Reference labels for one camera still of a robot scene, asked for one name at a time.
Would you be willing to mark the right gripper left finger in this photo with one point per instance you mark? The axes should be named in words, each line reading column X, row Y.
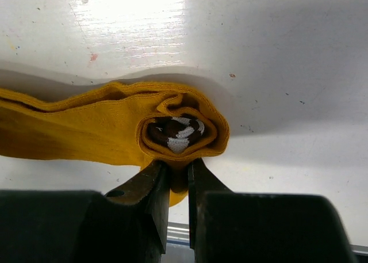
column 127, row 224

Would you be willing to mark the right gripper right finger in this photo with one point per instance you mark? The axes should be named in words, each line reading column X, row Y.
column 226, row 226

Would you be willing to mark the mustard yellow sock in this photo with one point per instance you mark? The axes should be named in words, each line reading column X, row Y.
column 117, row 124

